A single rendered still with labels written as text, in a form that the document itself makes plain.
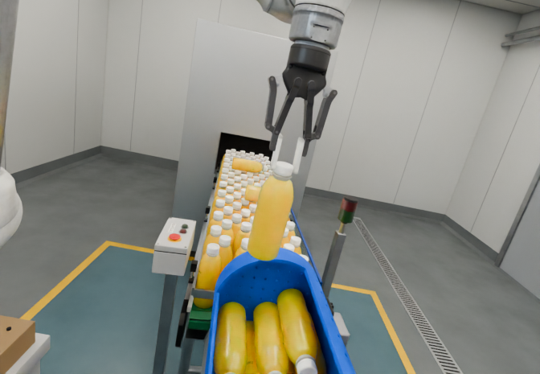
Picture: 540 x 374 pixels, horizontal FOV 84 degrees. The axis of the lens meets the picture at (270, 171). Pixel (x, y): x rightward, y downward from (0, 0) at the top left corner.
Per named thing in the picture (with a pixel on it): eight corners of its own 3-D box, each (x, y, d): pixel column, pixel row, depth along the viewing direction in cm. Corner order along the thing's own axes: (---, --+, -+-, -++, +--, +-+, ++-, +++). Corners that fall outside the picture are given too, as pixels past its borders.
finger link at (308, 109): (303, 80, 58) (310, 80, 58) (301, 138, 61) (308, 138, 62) (308, 80, 55) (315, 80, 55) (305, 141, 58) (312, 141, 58)
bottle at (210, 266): (208, 290, 106) (216, 244, 101) (218, 303, 101) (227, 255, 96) (190, 297, 101) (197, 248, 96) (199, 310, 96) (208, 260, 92)
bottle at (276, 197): (263, 264, 63) (284, 183, 57) (240, 246, 67) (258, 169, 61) (284, 253, 68) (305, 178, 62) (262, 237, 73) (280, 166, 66)
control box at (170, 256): (151, 273, 95) (154, 244, 92) (165, 240, 114) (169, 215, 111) (183, 276, 96) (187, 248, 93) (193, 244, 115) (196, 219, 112)
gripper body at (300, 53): (292, 38, 51) (280, 94, 53) (340, 50, 52) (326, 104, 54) (285, 43, 58) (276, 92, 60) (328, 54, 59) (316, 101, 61)
